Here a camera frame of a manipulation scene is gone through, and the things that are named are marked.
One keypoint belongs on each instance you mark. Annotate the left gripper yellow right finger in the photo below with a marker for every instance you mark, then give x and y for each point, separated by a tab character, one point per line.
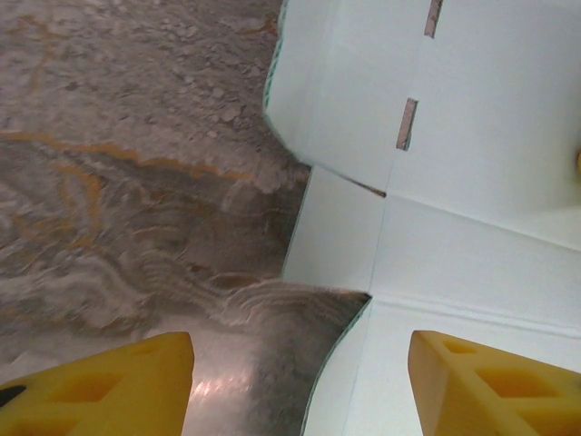
490	395

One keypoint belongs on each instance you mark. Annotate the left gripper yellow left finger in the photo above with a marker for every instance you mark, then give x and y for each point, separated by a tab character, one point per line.
113	395

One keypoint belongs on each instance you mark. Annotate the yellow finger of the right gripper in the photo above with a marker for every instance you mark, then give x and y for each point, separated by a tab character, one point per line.
578	162

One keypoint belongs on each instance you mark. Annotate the light teal paper box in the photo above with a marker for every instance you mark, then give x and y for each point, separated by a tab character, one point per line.
454	227

